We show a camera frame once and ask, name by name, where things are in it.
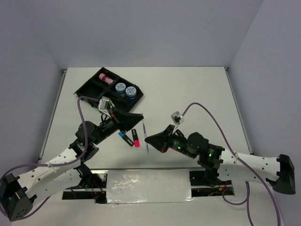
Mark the blue tape roll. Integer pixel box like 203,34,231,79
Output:
125,86,137,101
115,82,127,95

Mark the blue highlighter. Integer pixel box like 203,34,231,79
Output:
119,131,134,146

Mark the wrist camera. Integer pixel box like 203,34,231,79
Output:
171,111,184,125
98,96,111,114

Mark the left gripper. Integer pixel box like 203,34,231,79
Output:
92,106,143,145

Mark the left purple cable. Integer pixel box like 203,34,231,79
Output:
0,96,102,218

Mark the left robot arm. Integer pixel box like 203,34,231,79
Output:
0,108,143,222

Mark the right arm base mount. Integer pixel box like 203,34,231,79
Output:
189,170,234,197

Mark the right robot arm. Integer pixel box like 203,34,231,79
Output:
145,125,296,195

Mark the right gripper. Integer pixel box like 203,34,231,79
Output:
145,124,196,158

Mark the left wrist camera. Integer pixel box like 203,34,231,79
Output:
98,96,111,114

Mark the silver foil panel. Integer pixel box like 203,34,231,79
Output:
106,169,194,204

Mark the pink cap glue bottle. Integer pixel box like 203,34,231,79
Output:
98,73,114,85

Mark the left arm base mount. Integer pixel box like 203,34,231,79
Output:
62,164,108,204

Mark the pink highlighter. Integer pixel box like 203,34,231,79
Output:
131,129,140,147

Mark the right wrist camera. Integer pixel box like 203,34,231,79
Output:
171,111,184,125

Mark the black compartment tray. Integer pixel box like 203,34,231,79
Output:
75,67,143,112

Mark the blue white pen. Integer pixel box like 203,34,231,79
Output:
143,122,149,155

